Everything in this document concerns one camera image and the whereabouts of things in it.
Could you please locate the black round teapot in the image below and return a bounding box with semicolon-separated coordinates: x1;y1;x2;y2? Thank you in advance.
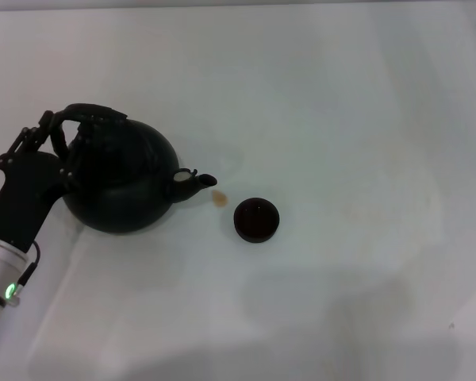
48;102;219;235

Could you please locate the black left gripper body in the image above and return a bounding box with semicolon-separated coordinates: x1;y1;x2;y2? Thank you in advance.
0;149;73;253

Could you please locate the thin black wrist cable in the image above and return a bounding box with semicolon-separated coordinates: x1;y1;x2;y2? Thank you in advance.
12;239;41;307

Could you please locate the small black teacup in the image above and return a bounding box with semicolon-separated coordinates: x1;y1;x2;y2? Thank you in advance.
232;197;281;244

